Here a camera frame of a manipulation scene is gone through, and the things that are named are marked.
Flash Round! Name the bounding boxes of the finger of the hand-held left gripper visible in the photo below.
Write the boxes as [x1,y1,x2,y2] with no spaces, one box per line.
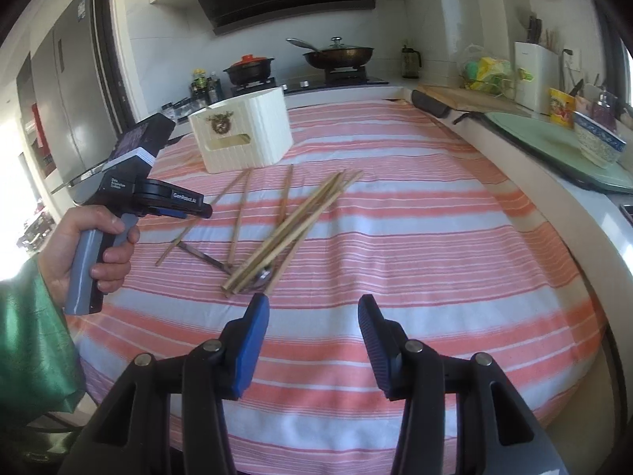
[168,185,213,219]

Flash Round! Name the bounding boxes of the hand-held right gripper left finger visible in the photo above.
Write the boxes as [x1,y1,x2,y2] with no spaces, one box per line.
[57,293,272,475]

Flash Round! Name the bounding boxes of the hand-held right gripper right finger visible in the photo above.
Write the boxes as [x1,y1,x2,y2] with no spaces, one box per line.
[357,294,574,475]

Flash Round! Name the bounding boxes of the metal spoon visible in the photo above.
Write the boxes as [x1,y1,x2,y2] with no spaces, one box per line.
[175,240,274,294]

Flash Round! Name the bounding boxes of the white ribbed utensil holder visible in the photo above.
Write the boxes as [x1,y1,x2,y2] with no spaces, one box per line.
[188,86,294,175]

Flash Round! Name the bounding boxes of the bunch of wooden chopsticks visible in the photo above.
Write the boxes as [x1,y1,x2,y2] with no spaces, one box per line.
[155,165,364,298]

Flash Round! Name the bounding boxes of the person's left forearm green sleeve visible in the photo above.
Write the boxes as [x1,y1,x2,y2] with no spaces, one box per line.
[0,257,89,424]

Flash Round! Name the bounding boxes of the person's left hand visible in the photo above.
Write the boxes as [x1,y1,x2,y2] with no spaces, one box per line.
[40,206,140,310]

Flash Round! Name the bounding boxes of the grey refrigerator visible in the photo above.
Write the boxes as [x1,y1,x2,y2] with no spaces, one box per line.
[15,0,138,205]

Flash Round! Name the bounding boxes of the pink white striped cloth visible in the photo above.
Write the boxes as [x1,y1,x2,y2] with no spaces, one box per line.
[66,99,608,462]

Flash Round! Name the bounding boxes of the group of condiment bottles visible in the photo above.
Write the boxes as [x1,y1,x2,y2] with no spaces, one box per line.
[190,68,221,106]

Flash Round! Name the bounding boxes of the black pot with red lid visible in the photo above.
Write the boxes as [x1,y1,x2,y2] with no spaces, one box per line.
[222,53,277,87]

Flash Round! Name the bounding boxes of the black gas stove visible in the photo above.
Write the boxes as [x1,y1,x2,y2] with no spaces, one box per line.
[229,73,392,96]

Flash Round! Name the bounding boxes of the black wok with glass lid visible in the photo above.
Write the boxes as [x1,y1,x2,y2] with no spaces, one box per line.
[286,36,375,71]

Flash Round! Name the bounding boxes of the black oblong bar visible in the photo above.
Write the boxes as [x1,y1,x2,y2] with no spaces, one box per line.
[410,90,454,120]

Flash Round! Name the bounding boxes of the dark french press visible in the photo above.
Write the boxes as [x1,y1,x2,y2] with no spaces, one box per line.
[400,46,423,80]

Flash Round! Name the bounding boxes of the wooden cutting board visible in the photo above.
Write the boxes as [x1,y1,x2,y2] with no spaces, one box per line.
[415,84,534,116]

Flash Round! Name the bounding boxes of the pale green tray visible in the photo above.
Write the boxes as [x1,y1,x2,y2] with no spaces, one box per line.
[482,111,633,195]

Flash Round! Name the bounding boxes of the plastic bag of produce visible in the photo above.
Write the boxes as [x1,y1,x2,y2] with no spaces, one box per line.
[457,44,516,97]

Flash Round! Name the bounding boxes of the yellow snack packet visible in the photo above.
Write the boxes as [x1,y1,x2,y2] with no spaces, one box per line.
[549,87,577,127]

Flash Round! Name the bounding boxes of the blue patterned white bowl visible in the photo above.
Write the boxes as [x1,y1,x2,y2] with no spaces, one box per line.
[572,111,630,169]

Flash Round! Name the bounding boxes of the white knife holder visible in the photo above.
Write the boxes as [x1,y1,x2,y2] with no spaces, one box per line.
[513,41,563,114]

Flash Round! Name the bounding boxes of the set of kitchen knives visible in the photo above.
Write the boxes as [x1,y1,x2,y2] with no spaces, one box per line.
[527,16,558,51]

